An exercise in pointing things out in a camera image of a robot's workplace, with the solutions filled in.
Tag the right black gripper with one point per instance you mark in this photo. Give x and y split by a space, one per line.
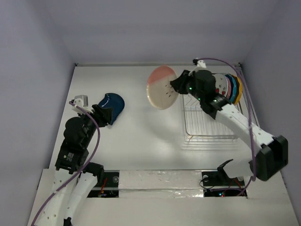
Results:
184 82

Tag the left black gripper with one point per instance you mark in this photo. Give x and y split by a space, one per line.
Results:
103 114

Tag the dark blue plate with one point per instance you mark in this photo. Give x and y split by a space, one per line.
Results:
115 103

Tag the pink and cream plate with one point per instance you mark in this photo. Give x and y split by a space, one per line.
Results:
160 93

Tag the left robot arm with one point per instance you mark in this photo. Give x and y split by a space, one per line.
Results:
75 173

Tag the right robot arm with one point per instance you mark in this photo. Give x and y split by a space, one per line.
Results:
269 154

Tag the white patterned plate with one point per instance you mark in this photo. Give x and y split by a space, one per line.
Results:
221 84

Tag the teal blue plate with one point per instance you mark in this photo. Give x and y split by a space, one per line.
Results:
233 92

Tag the yellow plate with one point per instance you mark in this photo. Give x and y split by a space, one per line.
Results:
239 90

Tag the silver foil strip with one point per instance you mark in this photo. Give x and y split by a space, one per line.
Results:
160 184

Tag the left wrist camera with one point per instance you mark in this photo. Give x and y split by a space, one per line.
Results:
79 104

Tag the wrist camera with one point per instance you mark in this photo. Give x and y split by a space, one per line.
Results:
199 64
79 104

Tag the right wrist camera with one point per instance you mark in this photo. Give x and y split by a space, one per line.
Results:
199 64

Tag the wire dish rack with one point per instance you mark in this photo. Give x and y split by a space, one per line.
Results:
200 127

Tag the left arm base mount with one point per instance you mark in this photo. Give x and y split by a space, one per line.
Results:
108 187

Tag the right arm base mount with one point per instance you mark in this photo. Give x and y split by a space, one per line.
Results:
216 185

